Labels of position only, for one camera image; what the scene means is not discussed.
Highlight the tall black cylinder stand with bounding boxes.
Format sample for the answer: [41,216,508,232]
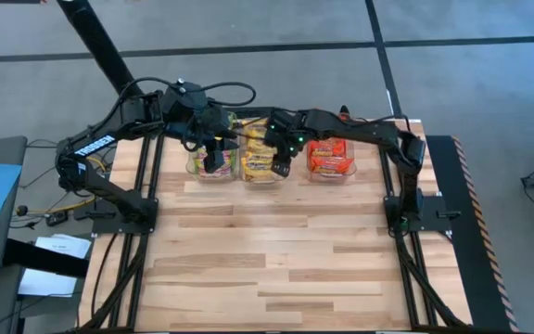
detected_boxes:
[56,0,134,96]

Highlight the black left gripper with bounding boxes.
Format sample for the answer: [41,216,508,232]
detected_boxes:
[196,104,240,175]

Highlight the black hazard-striped floor mat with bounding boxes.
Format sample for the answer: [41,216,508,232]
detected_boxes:
[426,135,520,333]

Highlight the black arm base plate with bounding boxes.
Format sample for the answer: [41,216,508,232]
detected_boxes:
[91,199,159,235]
[384,195,462,234]

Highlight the black desk bar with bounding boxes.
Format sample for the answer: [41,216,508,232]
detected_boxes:
[1,238,90,280]

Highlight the black power brick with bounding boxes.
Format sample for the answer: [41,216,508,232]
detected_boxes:
[44,210,70,228]

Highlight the red Saucy Noods pack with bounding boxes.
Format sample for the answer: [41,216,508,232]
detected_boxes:
[309,156,356,177]
[308,137,348,159]

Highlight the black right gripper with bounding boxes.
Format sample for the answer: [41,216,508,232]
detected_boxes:
[263,109,309,177]

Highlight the thin black floor cables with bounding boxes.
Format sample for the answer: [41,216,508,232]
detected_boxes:
[19,137,64,189]

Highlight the white paper sheet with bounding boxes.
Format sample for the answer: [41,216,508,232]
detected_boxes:
[34,233,93,260]
[17,267,80,299]

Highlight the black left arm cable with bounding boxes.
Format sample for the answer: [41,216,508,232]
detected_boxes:
[108,76,258,152]

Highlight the yellow cable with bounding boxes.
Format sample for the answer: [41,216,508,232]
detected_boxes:
[29,157,107,217]

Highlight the black aluminium table frame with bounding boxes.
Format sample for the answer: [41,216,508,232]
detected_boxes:
[79,120,472,333]

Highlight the clear plastic bin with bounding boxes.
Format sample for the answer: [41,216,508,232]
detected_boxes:
[304,113,359,183]
[185,110,240,183]
[237,118,291,185]

